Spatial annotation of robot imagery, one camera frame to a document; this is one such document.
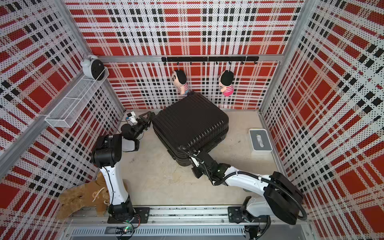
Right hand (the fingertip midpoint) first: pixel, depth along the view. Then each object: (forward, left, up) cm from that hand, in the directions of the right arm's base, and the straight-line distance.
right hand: (196, 163), depth 83 cm
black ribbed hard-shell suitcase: (+20, +2, +13) cm, 24 cm away
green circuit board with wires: (-30, +32, -6) cm, 44 cm away
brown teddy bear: (-16, +51, +1) cm, 54 cm away
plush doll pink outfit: (+47, -19, +22) cm, 55 cm away
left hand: (+31, +28, +10) cm, 42 cm away
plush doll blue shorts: (+44, +10, +26) cm, 52 cm away
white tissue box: (+16, -41, -4) cm, 44 cm away
